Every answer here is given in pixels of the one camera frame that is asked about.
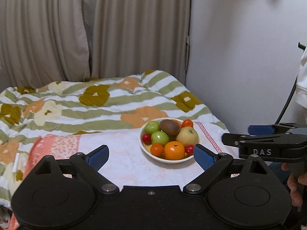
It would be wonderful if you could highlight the small tangerine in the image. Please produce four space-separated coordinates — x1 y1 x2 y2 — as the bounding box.
150 143 164 158
182 119 194 128

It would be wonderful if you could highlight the person right hand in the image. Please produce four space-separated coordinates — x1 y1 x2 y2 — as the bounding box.
287 173 306 207

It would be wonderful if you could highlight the striped floral quilt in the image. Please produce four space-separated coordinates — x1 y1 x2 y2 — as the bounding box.
0 70 228 209

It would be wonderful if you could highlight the small green apple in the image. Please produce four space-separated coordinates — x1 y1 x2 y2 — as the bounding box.
151 131 170 146
144 121 160 135

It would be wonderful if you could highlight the pink floral cloth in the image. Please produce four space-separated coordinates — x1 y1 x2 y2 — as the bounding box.
7 121 240 230

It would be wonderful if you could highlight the yellow apple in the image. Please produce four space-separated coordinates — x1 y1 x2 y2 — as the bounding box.
176 127 199 146

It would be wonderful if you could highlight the small orange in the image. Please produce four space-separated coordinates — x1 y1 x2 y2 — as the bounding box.
172 119 182 128

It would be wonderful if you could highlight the red cherry tomato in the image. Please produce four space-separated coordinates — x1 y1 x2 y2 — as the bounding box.
185 144 194 155
142 133 151 145

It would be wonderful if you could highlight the beige curtain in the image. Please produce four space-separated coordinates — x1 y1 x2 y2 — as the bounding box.
1 0 191 88

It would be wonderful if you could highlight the brown kiwi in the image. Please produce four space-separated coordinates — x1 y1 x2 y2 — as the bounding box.
160 119 180 136

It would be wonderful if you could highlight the black cable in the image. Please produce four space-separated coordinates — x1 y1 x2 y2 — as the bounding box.
274 42 307 125

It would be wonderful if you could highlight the cream duck plate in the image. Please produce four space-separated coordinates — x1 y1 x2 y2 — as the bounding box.
139 117 194 164

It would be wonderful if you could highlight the large orange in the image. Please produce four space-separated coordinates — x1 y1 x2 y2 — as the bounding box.
164 141 185 160

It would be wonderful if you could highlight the small tangerine front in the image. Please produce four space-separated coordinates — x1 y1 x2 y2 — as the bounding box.
150 143 164 158

